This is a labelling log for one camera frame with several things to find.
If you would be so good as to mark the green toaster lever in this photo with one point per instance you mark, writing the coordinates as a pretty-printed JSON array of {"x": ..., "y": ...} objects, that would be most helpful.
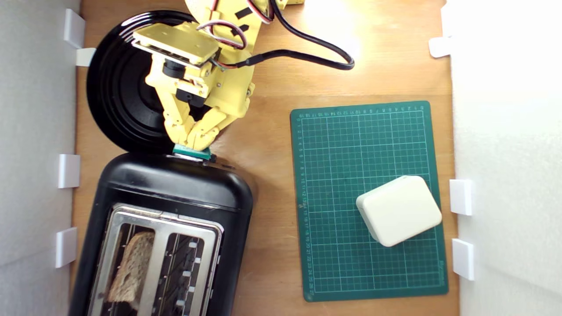
[{"x": 193, "y": 153}]

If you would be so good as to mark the black two-slot toaster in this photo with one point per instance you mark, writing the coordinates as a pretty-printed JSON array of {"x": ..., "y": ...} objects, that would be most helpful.
[{"x": 175, "y": 186}]

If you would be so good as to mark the black round plate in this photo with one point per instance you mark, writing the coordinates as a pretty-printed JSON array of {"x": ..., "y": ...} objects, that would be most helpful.
[{"x": 114, "y": 87}]

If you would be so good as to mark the green cutting mat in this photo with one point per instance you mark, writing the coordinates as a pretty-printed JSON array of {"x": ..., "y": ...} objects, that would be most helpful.
[{"x": 342, "y": 145}]

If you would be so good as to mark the brown bread slice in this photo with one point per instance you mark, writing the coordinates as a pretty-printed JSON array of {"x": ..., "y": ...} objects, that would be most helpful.
[{"x": 131, "y": 267}]

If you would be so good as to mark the white rounded block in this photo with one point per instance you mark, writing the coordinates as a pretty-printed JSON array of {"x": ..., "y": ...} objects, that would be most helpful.
[{"x": 399, "y": 210}]

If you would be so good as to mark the yellow flat camera mount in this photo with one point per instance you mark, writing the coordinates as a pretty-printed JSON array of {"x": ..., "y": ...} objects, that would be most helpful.
[{"x": 175, "y": 41}]

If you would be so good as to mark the small white wall clip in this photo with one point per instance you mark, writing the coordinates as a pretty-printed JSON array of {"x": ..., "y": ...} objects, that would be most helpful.
[
  {"x": 73, "y": 27},
  {"x": 463, "y": 259},
  {"x": 439, "y": 47},
  {"x": 461, "y": 197},
  {"x": 66, "y": 247},
  {"x": 85, "y": 57},
  {"x": 69, "y": 170}
]

